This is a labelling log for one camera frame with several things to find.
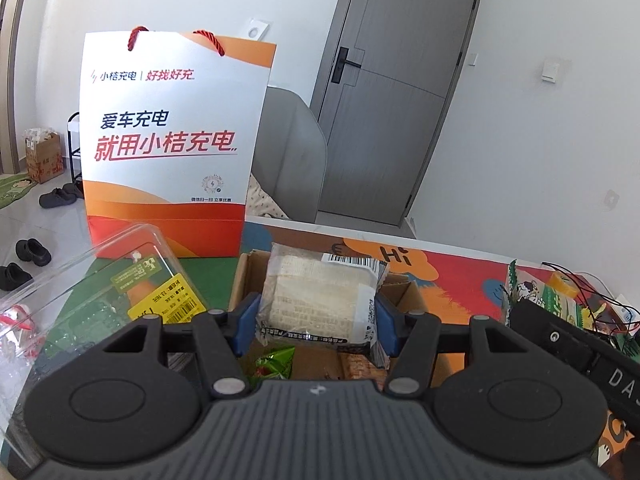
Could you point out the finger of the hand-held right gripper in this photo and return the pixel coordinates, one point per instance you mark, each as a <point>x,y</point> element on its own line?
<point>545,332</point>

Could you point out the clear plastic container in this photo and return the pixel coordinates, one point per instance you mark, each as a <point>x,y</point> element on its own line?
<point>100,290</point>

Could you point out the green floor mat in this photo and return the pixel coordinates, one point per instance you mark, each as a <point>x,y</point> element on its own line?
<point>15,190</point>

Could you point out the white square snack packet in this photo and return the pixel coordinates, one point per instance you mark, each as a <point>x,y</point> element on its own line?
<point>320,295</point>

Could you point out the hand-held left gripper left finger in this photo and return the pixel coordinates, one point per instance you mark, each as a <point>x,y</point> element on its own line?
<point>248,325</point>

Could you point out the grey door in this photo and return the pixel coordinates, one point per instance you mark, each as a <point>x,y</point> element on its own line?
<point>395,100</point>

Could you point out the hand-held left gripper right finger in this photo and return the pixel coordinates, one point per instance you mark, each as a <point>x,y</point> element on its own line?
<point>386,327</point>

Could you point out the printed table mat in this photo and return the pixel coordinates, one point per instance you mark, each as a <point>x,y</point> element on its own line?
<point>450,270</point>

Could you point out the black clog shoe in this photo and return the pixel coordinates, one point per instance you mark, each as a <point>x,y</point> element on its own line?
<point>34,251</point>
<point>15,276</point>

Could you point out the green white snack packet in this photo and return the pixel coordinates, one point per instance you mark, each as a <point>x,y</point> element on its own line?
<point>545,290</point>

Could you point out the large white wall switch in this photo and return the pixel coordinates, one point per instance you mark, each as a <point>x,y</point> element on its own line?
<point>552,71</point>

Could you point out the large orange-print snack packet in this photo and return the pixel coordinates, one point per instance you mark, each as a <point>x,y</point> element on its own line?
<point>362,366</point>

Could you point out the grey slippers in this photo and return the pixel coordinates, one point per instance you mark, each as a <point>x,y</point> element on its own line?
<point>57,196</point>

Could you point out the cardboard box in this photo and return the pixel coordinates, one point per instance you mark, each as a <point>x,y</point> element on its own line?
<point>405,292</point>

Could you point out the white orange paper bag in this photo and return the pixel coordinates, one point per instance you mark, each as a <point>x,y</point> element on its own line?
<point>170,135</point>

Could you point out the green red snack packet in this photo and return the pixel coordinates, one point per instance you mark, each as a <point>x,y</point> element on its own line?
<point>275,362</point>

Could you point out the brown carton with bags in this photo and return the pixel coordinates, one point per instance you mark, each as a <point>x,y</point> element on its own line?
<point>45,157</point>

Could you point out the brown packing tape roll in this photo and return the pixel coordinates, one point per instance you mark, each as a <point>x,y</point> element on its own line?
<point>572,285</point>

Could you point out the low white wall socket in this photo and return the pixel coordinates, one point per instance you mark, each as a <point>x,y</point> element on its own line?
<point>612,199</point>

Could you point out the patterned beige cushion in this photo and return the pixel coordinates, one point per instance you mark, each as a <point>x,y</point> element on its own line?
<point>265,200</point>

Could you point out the white power strip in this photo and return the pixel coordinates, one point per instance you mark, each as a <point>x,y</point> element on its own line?
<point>629,312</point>

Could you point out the grey chair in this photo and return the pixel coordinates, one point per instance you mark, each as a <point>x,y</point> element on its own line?
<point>290,155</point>

